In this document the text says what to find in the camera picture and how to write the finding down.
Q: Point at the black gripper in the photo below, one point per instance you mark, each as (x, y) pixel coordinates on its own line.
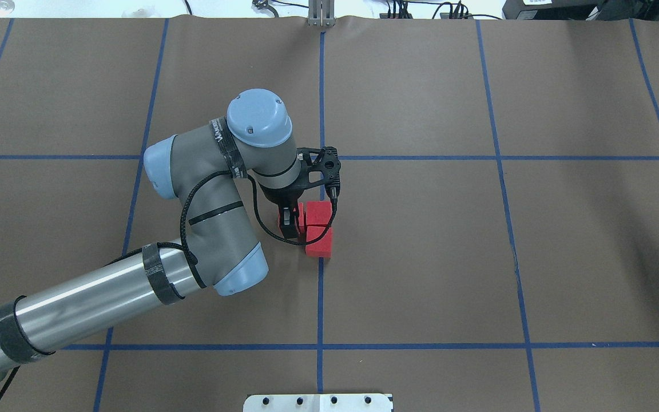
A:
(280, 196)

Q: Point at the red block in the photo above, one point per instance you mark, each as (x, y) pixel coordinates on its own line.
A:
(317, 213)
(321, 248)
(302, 227)

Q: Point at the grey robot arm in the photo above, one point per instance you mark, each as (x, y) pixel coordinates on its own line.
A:
(217, 248)

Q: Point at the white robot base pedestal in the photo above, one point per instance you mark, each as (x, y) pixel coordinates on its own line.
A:
(320, 402)

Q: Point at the metal clamp bracket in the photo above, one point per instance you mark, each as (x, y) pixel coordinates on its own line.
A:
(321, 13)

